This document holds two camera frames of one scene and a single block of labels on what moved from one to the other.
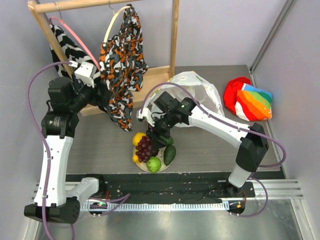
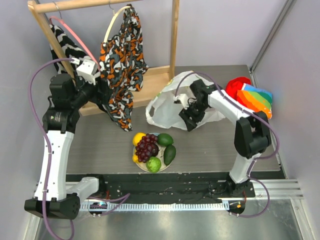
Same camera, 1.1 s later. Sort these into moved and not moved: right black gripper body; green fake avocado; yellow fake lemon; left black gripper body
Moved: right black gripper body
Not moved: yellow fake lemon; left black gripper body; green fake avocado
